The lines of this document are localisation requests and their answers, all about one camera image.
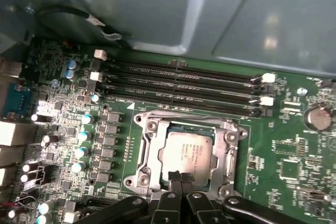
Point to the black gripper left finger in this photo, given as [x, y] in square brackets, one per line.
[168, 208]

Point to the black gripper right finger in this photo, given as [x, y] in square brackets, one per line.
[199, 208]

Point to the metal socket cover frame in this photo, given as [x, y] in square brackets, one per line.
[155, 155]

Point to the silver cpu plate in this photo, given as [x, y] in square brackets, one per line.
[189, 153]

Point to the cpu socket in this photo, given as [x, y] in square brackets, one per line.
[143, 117]

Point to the ram slot white clips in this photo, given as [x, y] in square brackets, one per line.
[183, 87]
[183, 68]

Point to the green motherboard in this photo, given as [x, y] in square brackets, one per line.
[262, 155]

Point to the silver coin cell battery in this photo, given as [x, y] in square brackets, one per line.
[317, 117]

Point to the silver rear port block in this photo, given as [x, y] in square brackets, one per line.
[15, 133]
[10, 157]

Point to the blue video port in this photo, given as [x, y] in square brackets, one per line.
[18, 100]

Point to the black pc case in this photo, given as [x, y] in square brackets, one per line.
[157, 11]

